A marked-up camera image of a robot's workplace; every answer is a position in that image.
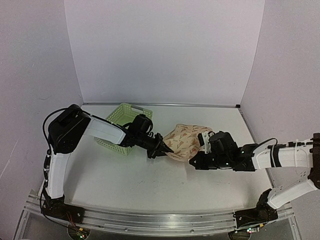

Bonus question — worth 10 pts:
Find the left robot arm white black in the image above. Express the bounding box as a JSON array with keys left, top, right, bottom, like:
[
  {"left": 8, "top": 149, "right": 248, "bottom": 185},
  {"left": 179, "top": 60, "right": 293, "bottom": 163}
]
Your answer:
[{"left": 40, "top": 104, "right": 173, "bottom": 224}]

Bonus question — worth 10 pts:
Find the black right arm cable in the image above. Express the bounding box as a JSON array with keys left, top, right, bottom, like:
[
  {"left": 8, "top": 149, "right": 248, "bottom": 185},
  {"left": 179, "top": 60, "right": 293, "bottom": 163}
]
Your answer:
[{"left": 257, "top": 137, "right": 320, "bottom": 151}]

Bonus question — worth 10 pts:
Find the beige tulip mesh laundry bag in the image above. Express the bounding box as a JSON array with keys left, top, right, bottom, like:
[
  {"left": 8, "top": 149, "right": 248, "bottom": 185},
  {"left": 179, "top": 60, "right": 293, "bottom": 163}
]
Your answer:
[{"left": 163, "top": 123, "right": 214, "bottom": 162}]

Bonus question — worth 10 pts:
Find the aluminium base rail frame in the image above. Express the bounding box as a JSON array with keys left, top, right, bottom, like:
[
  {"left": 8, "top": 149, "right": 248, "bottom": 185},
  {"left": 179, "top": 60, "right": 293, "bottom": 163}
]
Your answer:
[{"left": 13, "top": 101, "right": 303, "bottom": 240}]

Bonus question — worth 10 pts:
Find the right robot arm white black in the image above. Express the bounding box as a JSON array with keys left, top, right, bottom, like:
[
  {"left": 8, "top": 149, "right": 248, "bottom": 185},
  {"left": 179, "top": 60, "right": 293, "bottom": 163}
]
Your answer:
[{"left": 189, "top": 131, "right": 320, "bottom": 230}]

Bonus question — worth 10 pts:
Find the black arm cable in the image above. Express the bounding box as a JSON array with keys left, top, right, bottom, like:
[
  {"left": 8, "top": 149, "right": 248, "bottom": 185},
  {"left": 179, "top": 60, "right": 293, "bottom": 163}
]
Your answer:
[
  {"left": 257, "top": 137, "right": 320, "bottom": 151},
  {"left": 41, "top": 107, "right": 68, "bottom": 153}
]

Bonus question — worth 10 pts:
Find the green perforated plastic basket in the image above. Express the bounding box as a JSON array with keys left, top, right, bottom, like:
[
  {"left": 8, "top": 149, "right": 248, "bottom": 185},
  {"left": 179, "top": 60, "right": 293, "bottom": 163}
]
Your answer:
[{"left": 94, "top": 102, "right": 154, "bottom": 157}]

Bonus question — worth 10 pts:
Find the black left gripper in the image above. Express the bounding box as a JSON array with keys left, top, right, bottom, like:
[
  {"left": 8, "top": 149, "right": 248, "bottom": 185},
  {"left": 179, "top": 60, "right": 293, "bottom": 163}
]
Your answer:
[{"left": 136, "top": 132, "right": 174, "bottom": 159}]

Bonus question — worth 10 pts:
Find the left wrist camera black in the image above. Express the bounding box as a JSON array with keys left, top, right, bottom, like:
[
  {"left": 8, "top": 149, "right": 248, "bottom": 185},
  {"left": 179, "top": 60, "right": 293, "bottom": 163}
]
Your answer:
[{"left": 122, "top": 114, "right": 153, "bottom": 137}]

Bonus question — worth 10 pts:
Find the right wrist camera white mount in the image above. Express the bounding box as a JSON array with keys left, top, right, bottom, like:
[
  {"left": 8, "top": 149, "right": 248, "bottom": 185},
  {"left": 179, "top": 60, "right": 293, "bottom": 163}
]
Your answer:
[{"left": 197, "top": 131, "right": 215, "bottom": 154}]

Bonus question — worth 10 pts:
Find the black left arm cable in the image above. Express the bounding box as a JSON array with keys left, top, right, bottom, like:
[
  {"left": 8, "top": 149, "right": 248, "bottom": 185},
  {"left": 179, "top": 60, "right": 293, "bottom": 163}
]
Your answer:
[{"left": 41, "top": 107, "right": 68, "bottom": 153}]

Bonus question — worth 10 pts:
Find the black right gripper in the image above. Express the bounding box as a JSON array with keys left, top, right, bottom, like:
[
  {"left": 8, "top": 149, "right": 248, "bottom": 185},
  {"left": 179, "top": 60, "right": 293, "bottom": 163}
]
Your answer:
[{"left": 190, "top": 152, "right": 232, "bottom": 171}]

